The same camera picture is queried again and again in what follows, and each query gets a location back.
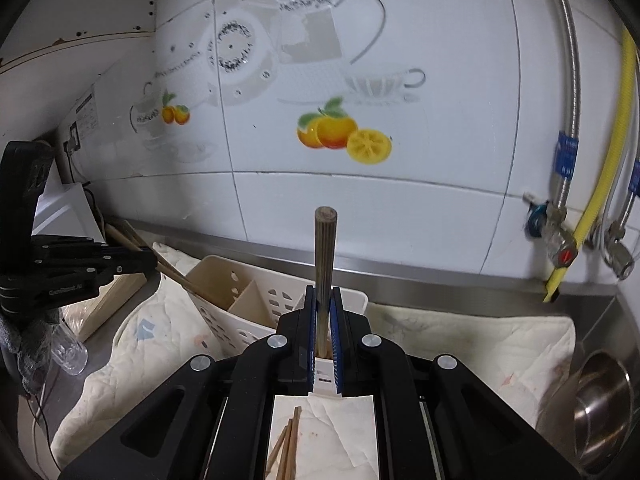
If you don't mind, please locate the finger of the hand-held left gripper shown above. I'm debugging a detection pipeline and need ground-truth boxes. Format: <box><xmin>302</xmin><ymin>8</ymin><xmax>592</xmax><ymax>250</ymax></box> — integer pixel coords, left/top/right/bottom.
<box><xmin>30</xmin><ymin>236</ymin><xmax>157</xmax><ymax>270</ymax></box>
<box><xmin>0</xmin><ymin>261</ymin><xmax>157</xmax><ymax>314</ymax></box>

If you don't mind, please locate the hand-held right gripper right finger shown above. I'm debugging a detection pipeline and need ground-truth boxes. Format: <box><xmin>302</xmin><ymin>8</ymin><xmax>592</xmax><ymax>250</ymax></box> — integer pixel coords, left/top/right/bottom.
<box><xmin>330</xmin><ymin>286</ymin><xmax>582</xmax><ymax>480</ymax></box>

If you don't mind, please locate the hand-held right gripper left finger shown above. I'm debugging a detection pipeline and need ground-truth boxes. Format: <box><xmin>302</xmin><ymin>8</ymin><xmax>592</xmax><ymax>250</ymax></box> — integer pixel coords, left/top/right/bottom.
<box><xmin>57</xmin><ymin>285</ymin><xmax>318</xmax><ymax>480</ymax></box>

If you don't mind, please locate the thick wooden chopstick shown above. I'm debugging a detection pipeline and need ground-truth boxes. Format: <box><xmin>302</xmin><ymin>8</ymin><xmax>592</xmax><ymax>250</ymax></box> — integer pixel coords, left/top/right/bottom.
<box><xmin>314</xmin><ymin>205</ymin><xmax>337</xmax><ymax>359</ymax></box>

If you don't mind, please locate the cream plastic utensil holder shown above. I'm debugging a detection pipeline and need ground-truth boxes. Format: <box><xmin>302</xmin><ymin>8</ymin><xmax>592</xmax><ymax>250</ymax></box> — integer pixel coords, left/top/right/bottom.
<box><xmin>184</xmin><ymin>254</ymin><xmax>370</xmax><ymax>362</ymax></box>

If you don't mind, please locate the thin wooden chopstick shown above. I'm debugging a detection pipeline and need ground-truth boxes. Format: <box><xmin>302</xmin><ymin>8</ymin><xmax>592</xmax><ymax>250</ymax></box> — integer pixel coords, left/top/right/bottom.
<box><xmin>277</xmin><ymin>419</ymin><xmax>294</xmax><ymax>480</ymax></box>
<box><xmin>156</xmin><ymin>267</ymin><xmax>197</xmax><ymax>292</ymax></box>
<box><xmin>286</xmin><ymin>406</ymin><xmax>303</xmax><ymax>480</ymax></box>
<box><xmin>156</xmin><ymin>257</ymin><xmax>191</xmax><ymax>283</ymax></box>
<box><xmin>265</xmin><ymin>426</ymin><xmax>290</xmax><ymax>480</ymax></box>

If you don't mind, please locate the person's left hand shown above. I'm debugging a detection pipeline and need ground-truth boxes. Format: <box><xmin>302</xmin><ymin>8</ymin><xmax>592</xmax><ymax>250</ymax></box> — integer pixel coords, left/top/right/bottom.
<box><xmin>0</xmin><ymin>312</ymin><xmax>55</xmax><ymax>393</ymax></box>

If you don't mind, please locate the white appliance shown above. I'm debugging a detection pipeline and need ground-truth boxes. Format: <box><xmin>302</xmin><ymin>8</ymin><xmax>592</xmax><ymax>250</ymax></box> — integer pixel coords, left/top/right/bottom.
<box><xmin>31</xmin><ymin>162</ymin><xmax>102</xmax><ymax>242</ymax></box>

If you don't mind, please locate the wooden block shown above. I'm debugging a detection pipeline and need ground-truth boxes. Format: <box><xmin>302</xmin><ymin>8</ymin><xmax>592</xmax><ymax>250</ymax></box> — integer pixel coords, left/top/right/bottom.
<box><xmin>77</xmin><ymin>271</ymin><xmax>152</xmax><ymax>344</ymax></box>

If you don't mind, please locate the wooden stick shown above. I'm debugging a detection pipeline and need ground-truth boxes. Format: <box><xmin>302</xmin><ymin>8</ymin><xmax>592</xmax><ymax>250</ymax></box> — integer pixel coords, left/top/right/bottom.
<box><xmin>104</xmin><ymin>219</ymin><xmax>152</xmax><ymax>255</ymax></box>

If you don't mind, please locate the clear plastic bottle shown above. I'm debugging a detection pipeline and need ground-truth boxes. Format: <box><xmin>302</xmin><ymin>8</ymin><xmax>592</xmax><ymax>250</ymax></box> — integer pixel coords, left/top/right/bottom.
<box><xmin>49</xmin><ymin>319</ymin><xmax>89</xmax><ymax>377</ymax></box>

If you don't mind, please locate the white paper sheet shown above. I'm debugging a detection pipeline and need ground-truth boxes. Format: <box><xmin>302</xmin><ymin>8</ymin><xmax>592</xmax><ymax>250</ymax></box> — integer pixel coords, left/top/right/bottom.
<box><xmin>269</xmin><ymin>394</ymin><xmax>379</xmax><ymax>480</ymax></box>

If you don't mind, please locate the white quilted cloth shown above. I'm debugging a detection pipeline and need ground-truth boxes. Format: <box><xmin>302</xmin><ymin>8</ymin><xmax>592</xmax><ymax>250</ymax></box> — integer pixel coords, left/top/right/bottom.
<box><xmin>50</xmin><ymin>241</ymin><xmax>577</xmax><ymax>472</ymax></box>

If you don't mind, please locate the stainless steel pot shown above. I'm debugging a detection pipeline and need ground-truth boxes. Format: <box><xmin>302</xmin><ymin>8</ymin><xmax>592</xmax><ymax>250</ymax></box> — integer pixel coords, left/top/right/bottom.
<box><xmin>536</xmin><ymin>350</ymin><xmax>634</xmax><ymax>477</ymax></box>

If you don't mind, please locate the metal angle valve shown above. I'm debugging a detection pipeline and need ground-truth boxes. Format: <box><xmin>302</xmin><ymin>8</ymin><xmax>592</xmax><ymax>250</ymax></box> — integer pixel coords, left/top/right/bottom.
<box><xmin>601</xmin><ymin>220</ymin><xmax>637</xmax><ymax>281</ymax></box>

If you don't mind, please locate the wall power socket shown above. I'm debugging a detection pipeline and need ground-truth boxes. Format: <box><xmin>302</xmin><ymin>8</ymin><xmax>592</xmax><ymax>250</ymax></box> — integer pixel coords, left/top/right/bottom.
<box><xmin>62</xmin><ymin>121</ymin><xmax>84</xmax><ymax>154</ymax></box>

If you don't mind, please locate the white wall label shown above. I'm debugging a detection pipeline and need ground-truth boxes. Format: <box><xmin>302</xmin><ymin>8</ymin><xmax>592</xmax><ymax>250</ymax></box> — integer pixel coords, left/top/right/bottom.
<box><xmin>74</xmin><ymin>85</ymin><xmax>99</xmax><ymax>137</ymax></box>

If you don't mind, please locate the black cable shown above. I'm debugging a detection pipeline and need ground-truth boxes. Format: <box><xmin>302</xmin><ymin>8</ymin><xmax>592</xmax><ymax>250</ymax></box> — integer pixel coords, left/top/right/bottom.
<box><xmin>20</xmin><ymin>372</ymin><xmax>60</xmax><ymax>466</ymax></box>

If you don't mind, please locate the blue handle water valve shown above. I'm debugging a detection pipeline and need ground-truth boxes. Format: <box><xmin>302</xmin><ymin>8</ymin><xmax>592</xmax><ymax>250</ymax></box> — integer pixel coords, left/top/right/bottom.
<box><xmin>522</xmin><ymin>191</ymin><xmax>571</xmax><ymax>242</ymax></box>

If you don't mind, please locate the red handle gas valve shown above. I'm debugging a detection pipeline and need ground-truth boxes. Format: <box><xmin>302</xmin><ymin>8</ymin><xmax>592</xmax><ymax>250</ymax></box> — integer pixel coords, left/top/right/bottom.
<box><xmin>549</xmin><ymin>230</ymin><xmax>583</xmax><ymax>270</ymax></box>

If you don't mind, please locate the yellow gas hose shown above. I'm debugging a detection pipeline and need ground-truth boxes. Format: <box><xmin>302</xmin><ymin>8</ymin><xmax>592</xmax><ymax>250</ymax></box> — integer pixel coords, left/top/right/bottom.
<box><xmin>543</xmin><ymin>27</ymin><xmax>639</xmax><ymax>304</ymax></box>

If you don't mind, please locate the braided steel hose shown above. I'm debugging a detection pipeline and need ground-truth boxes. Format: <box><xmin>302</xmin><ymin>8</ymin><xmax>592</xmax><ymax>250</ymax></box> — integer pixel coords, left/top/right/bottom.
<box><xmin>546</xmin><ymin>0</ymin><xmax>582</xmax><ymax>211</ymax></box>

